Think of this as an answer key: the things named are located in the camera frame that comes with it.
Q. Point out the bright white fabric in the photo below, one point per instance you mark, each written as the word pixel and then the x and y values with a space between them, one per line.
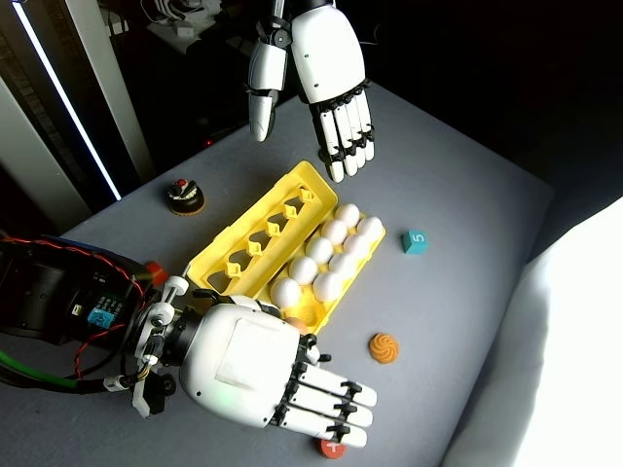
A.
pixel 574 340

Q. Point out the teal number five cube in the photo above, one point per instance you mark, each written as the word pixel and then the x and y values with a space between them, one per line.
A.
pixel 415 241

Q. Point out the orange swirl toy cookie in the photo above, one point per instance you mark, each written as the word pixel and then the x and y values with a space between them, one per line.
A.
pixel 383 348

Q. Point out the yellow plastic egg box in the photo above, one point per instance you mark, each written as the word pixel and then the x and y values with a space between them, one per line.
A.
pixel 292 190

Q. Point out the red plus sign disc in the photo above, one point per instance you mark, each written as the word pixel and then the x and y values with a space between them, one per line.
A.
pixel 331 450

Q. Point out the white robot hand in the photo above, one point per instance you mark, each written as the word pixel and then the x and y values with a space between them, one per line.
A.
pixel 323 53
pixel 233 360

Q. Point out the white post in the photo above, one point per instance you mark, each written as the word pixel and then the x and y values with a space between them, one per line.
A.
pixel 107 73

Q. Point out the red half-round block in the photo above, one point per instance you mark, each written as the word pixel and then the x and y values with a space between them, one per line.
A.
pixel 157 272

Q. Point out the grey table cloth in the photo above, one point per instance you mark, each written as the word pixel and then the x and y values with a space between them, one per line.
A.
pixel 438 316

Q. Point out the white light strip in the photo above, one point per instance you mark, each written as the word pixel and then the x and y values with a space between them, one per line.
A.
pixel 65 97

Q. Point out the grey panel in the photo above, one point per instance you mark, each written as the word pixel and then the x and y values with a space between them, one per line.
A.
pixel 29 160

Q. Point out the chocolate toy cake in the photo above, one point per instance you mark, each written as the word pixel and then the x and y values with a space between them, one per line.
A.
pixel 186 198

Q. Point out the brown-yellow toy egg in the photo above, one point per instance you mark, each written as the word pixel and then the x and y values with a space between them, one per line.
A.
pixel 298 323

